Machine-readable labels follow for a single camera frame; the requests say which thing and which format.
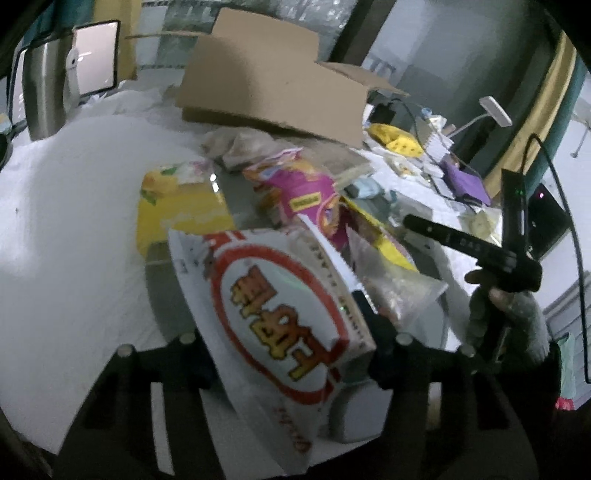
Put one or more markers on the beige snack bag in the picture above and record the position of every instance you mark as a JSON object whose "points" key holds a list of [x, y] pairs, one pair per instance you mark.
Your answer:
{"points": [[235, 148]]}

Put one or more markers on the white red snack bag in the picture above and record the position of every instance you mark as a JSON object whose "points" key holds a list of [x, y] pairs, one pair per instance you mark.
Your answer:
{"points": [[276, 311]]}

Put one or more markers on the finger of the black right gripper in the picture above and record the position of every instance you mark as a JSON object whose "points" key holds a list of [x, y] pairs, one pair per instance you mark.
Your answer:
{"points": [[449, 237]]}

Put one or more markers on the white desk lamp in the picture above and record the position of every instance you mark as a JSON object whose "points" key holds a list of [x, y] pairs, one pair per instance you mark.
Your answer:
{"points": [[491, 109]]}

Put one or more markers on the steel thermos bottle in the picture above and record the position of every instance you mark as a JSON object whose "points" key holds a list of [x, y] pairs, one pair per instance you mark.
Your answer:
{"points": [[49, 76]]}

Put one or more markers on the teal curtain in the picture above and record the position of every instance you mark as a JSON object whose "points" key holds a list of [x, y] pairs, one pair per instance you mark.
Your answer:
{"points": [[557, 131]]}

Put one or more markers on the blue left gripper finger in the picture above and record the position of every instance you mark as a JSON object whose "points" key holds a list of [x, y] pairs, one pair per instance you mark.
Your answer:
{"points": [[381, 328]]}

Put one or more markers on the white tablet screen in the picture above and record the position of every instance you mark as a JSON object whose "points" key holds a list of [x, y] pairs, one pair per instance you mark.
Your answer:
{"points": [[96, 47]]}

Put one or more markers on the clear plastic snack bag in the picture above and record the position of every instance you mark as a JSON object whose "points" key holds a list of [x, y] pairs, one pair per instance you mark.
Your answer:
{"points": [[399, 294]]}

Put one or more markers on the yellow red snack bag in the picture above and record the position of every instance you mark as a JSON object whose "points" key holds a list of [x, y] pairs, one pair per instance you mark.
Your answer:
{"points": [[375, 232]]}

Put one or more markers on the magenta snack bag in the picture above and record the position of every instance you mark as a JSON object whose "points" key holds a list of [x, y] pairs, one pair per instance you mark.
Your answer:
{"points": [[288, 185]]}

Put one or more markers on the yellow plastic bag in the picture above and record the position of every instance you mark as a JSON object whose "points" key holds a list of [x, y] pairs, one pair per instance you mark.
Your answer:
{"points": [[396, 140]]}

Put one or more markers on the purple cloth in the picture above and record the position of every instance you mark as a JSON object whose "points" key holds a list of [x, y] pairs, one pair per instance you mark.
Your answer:
{"points": [[465, 186]]}

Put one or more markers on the brown cardboard box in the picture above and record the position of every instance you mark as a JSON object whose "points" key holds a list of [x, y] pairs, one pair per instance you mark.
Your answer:
{"points": [[257, 71]]}

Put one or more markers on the yellow curtain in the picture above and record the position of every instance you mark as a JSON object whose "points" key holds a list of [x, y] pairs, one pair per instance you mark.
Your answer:
{"points": [[543, 113]]}

